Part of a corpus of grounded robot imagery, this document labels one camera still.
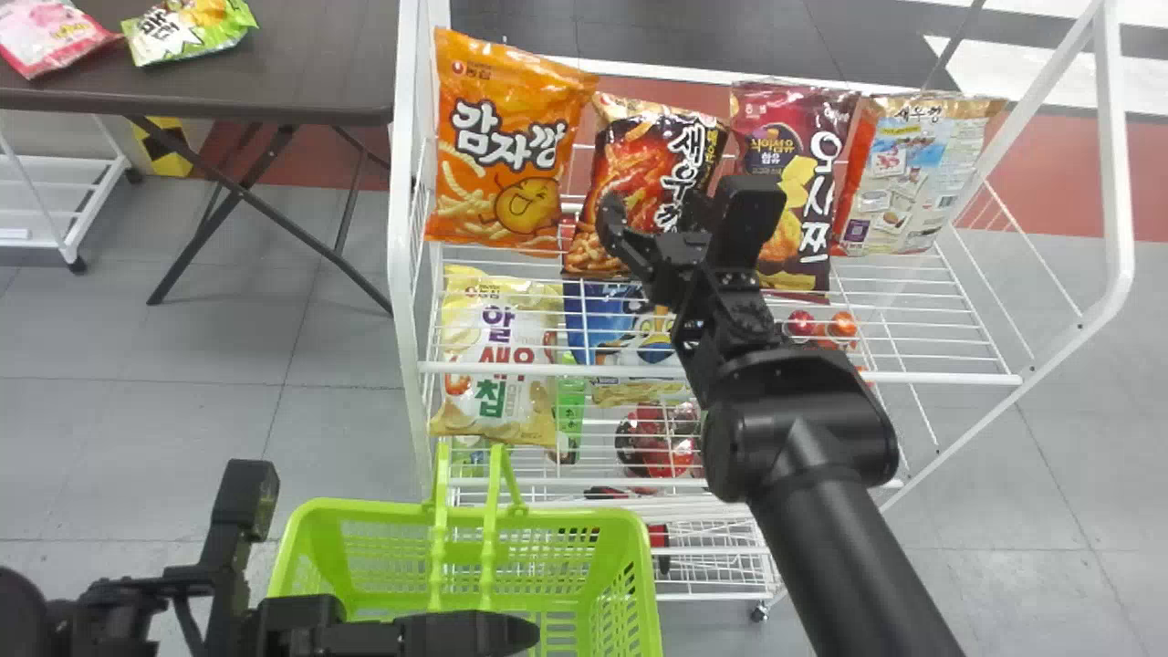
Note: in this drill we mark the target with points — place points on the yellow black striped post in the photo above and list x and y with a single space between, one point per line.
164 151

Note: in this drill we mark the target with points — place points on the dark side table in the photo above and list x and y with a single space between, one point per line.
274 78

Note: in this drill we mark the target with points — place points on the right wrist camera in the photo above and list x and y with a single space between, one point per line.
748 224

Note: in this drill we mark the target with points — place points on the dark red snack packet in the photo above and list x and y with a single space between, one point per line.
639 151

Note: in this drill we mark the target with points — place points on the green basket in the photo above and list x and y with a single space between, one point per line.
566 557

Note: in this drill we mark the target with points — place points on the black red snack packet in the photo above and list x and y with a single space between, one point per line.
652 443

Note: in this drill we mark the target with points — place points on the beige snack packet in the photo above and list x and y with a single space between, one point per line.
917 173

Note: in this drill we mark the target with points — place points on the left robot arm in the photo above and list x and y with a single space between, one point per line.
100 620

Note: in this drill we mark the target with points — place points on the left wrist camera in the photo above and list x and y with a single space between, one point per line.
243 497

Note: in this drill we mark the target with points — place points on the white shelf trolley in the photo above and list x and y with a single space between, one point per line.
64 196

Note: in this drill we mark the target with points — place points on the blue snack packet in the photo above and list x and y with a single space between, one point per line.
607 324

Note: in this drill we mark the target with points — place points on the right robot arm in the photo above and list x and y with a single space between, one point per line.
821 511

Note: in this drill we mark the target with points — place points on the narrow green snack packet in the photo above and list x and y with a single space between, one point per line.
571 411

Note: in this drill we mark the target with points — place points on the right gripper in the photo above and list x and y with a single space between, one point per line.
677 260

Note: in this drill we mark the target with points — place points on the orange snack packet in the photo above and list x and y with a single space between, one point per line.
497 137

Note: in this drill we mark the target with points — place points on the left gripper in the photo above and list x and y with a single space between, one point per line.
306 630

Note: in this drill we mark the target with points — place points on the white yellow snack packet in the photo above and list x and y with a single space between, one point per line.
497 365

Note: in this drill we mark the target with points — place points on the maroon snack packet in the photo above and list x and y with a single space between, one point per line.
808 182

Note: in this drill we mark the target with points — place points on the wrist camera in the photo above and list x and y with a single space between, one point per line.
748 224
243 497

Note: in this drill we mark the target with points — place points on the pink snack packet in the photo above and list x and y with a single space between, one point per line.
46 36

